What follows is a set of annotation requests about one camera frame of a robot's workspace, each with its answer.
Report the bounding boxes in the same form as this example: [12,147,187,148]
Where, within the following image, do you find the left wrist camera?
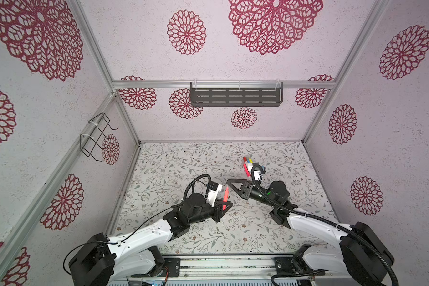
[206,182,222,207]

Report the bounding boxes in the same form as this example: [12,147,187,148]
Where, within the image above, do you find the pink highlighter pen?
[223,187,229,210]
[243,160,251,177]

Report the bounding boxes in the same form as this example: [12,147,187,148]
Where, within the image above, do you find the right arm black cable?
[251,164,399,286]

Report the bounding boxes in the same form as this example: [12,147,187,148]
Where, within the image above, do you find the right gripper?
[228,180,278,211]

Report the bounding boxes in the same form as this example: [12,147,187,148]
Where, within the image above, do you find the grey slotted wall shelf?
[189,82,283,107]

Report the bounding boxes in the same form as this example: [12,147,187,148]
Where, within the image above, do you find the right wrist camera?
[250,163,266,184]

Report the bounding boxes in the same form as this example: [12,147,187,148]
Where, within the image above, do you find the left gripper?
[189,198,233,226]

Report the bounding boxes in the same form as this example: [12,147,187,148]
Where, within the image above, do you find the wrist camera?
[206,182,222,207]
[250,163,266,184]

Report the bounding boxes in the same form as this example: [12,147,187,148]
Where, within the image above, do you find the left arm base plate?
[131,257,181,278]

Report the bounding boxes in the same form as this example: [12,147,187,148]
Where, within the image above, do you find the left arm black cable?
[62,174,212,276]

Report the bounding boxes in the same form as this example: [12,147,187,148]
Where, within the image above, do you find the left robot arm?
[63,193,233,286]

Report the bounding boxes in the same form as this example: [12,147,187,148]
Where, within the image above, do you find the aluminium front rail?
[77,254,344,283]

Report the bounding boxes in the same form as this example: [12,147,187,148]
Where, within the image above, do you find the black wire wall rack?
[79,113,119,162]

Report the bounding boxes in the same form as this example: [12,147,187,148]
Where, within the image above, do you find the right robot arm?
[227,179,399,286]

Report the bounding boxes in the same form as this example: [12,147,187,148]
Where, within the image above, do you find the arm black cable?
[251,164,399,286]
[62,174,212,276]

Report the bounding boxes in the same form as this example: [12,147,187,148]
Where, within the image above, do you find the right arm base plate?
[274,256,326,276]

